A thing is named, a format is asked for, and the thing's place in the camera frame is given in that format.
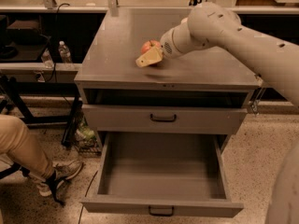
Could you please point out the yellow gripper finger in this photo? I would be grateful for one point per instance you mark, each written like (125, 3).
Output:
(149, 56)

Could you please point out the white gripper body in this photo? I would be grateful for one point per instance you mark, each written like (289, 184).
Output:
(167, 48)

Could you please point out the red apple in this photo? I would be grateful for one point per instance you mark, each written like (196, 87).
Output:
(148, 46)

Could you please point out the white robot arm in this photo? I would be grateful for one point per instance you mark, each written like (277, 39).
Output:
(276, 61)

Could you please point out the grey drawer cabinet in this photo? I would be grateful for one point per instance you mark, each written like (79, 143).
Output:
(210, 78)

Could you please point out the closed grey upper drawer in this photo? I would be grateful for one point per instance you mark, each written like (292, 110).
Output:
(163, 119)

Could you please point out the open grey lower drawer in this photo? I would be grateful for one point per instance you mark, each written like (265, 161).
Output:
(162, 175)

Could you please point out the clear water bottle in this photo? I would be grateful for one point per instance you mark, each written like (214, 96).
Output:
(47, 60)
(65, 54)

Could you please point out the grey sneaker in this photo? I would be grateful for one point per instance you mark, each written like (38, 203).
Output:
(61, 174)

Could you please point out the person leg beige trousers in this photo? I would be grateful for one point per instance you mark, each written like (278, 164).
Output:
(23, 148)

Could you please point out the black table frame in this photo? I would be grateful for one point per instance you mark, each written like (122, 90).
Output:
(42, 103)

